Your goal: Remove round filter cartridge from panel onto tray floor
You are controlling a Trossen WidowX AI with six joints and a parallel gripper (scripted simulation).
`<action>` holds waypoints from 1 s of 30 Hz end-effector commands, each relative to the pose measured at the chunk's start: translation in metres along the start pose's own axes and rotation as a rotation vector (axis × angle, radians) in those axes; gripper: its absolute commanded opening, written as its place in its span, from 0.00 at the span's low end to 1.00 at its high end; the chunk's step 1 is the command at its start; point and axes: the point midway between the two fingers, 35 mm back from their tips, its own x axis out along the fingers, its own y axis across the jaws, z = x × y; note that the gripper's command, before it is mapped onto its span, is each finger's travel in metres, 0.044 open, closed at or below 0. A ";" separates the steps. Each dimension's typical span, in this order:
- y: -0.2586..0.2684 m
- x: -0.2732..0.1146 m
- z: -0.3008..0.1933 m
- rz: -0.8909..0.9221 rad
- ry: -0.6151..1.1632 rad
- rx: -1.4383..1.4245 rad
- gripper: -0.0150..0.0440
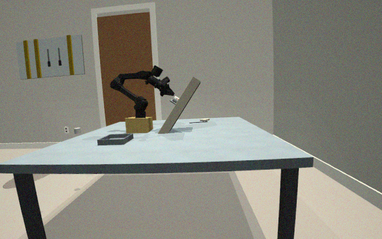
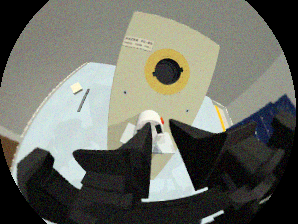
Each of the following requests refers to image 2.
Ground white cylinder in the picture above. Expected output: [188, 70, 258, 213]
[134, 111, 164, 144]

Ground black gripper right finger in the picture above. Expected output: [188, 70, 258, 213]
[169, 119, 257, 190]

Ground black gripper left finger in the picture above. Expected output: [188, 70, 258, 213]
[73, 123, 153, 198]

